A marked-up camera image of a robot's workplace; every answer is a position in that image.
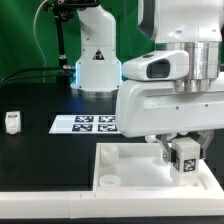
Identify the black camera stand pole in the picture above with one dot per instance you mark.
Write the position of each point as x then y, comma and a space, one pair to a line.
63, 11

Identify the white square table top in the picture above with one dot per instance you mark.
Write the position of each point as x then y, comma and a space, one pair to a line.
139, 166

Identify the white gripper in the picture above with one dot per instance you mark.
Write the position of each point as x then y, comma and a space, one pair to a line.
155, 108

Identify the white sheet with tags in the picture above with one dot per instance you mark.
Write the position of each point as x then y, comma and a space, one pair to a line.
84, 124

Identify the white L-shaped fence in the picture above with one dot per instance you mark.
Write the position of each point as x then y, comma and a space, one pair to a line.
182, 201

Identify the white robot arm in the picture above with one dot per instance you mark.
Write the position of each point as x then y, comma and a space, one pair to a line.
177, 88

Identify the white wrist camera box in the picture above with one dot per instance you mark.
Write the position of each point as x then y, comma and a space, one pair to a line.
158, 66

